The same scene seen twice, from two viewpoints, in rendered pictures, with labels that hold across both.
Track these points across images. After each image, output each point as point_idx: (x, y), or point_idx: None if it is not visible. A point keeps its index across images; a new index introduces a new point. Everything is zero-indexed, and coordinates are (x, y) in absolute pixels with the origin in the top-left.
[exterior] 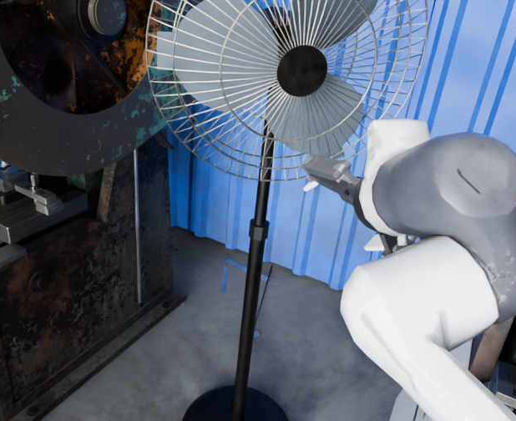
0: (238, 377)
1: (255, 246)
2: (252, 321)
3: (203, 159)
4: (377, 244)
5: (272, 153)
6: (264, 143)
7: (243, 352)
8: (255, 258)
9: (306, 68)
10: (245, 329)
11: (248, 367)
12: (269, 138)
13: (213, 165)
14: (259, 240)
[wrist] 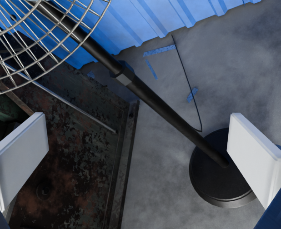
0: (203, 150)
1: (132, 87)
2: (181, 122)
3: (1, 93)
4: (255, 183)
5: (59, 12)
6: (42, 12)
7: (193, 139)
8: (141, 93)
9: None
10: (181, 130)
11: (204, 141)
12: (12, 27)
13: (16, 87)
14: (129, 82)
